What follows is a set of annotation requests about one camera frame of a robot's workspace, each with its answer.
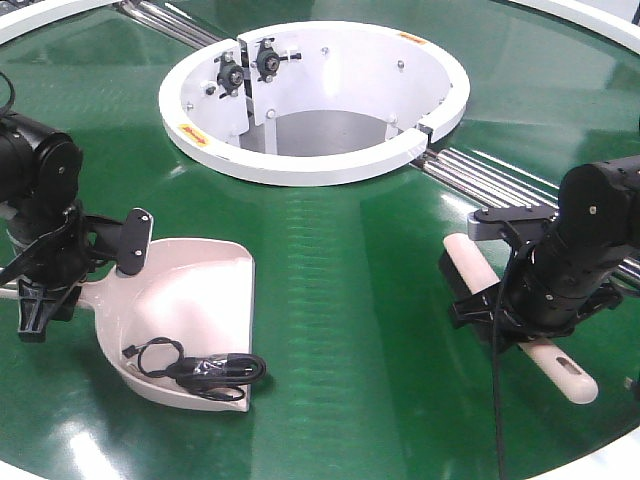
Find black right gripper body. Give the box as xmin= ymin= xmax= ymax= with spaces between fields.
xmin=503 ymin=227 xmax=623 ymax=340

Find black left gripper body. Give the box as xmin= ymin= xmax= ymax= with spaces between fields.
xmin=1 ymin=200 xmax=123 ymax=289

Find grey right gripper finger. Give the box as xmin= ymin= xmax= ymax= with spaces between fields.
xmin=467 ymin=205 xmax=556 ymax=241

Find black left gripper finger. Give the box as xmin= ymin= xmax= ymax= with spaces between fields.
xmin=116 ymin=208 xmax=153 ymax=276
xmin=17 ymin=280 xmax=81 ymax=342

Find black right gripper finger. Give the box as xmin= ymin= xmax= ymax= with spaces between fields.
xmin=450 ymin=282 xmax=517 ymax=354

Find pink hand brush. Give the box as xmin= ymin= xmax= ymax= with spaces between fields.
xmin=443 ymin=233 xmax=599 ymax=405

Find pink plastic dustpan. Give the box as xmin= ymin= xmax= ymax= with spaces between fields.
xmin=0 ymin=237 xmax=256 ymax=413

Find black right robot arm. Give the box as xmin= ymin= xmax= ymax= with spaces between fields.
xmin=451 ymin=156 xmax=639 ymax=350

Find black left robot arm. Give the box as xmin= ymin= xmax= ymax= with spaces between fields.
xmin=1 ymin=88 xmax=153 ymax=343

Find steel rollers right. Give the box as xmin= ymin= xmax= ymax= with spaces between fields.
xmin=409 ymin=147 xmax=640 ymax=291

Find steel rollers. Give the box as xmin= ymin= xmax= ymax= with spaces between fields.
xmin=409 ymin=147 xmax=640 ymax=291
xmin=116 ymin=1 xmax=222 ymax=49

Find orange warning sticker front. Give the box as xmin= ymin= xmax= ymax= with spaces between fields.
xmin=178 ymin=123 xmax=211 ymax=149

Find orange warning sticker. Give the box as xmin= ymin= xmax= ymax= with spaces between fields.
xmin=178 ymin=123 xmax=211 ymax=149
xmin=397 ymin=32 xmax=428 ymax=45

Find black bearing left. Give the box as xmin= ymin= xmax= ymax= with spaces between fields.
xmin=216 ymin=51 xmax=244 ymax=98

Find black bearing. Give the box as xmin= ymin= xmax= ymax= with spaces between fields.
xmin=216 ymin=51 xmax=244 ymax=98
xmin=252 ymin=37 xmax=302 ymax=83

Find orange warning sticker back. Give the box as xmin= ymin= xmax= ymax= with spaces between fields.
xmin=397 ymin=32 xmax=428 ymax=45

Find steel rollers top left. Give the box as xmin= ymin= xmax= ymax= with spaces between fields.
xmin=116 ymin=1 xmax=222 ymax=49

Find black bearing right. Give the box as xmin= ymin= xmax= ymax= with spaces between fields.
xmin=252 ymin=37 xmax=302 ymax=83

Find white outer rim right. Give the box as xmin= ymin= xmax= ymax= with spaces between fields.
xmin=513 ymin=0 xmax=639 ymax=54

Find white rim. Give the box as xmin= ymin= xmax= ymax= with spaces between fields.
xmin=0 ymin=0 xmax=114 ymax=44
xmin=513 ymin=0 xmax=639 ymax=54

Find white outer rim left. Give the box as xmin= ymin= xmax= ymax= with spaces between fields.
xmin=0 ymin=0 xmax=114 ymax=44

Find white inner ring guard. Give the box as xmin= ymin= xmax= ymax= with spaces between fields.
xmin=158 ymin=21 xmax=470 ymax=187

